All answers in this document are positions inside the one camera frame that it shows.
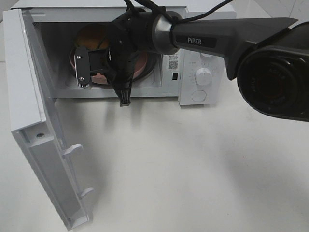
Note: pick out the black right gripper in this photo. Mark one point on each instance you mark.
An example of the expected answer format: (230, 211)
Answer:
(128, 35)

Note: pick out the pink round plate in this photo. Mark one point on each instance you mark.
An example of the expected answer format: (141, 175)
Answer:
(96, 79)

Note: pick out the burger with lettuce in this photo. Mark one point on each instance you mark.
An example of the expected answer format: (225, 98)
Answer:
(92, 37)

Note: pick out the round white door button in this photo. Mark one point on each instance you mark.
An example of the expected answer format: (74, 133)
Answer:
(199, 96)

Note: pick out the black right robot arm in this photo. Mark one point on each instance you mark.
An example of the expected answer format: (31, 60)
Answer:
(268, 57)

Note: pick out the glass microwave turntable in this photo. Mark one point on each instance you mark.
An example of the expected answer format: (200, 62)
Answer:
(149, 70)

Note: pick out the white warning label sticker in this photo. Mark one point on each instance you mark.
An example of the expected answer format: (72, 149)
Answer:
(172, 63)

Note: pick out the white microwave oven body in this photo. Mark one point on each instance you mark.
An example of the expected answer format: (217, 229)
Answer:
(59, 21)

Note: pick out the lower white dial knob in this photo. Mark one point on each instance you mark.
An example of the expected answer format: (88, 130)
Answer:
(203, 76)

